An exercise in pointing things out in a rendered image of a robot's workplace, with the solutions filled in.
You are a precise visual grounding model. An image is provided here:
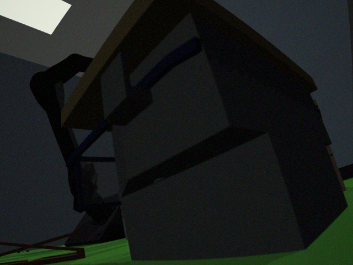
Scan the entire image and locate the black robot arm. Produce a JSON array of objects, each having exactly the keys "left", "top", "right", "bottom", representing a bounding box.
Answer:
[{"left": 30, "top": 54, "right": 117, "bottom": 225}]

